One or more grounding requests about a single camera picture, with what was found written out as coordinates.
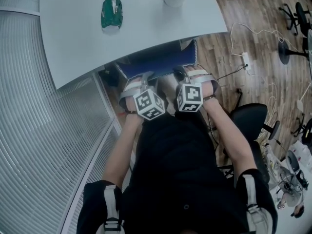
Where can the person's black clothing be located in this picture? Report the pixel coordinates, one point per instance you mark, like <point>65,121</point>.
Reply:
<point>180,179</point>

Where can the black swivel office chair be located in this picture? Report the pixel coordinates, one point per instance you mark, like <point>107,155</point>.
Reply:
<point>301,16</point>

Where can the person's right forearm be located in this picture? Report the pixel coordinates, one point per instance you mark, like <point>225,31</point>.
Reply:
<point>226,135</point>

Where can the black mesh office chair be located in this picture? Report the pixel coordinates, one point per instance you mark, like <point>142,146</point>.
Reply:
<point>246,121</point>

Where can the white power adapter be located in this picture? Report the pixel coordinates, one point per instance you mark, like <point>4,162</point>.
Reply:
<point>300,105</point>

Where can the grey white device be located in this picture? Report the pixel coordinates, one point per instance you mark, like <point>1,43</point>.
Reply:
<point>293,162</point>

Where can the round table with black base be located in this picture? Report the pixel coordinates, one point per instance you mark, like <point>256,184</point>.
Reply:
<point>284,51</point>

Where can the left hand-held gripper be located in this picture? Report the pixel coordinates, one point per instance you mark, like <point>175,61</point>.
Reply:
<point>148,105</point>

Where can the white power strip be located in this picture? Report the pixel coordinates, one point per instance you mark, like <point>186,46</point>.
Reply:
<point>246,61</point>

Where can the person's left forearm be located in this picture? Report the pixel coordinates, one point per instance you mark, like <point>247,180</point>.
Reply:
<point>122,150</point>

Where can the person's left hand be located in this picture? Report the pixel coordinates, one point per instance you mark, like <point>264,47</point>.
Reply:
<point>128,103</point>

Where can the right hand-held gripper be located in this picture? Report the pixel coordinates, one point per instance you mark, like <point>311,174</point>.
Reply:
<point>190,96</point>

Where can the blue padded chair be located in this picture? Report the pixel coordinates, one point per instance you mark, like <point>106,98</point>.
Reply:
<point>158,62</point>

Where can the person's right hand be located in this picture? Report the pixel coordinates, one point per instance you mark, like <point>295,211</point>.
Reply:
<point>209,89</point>

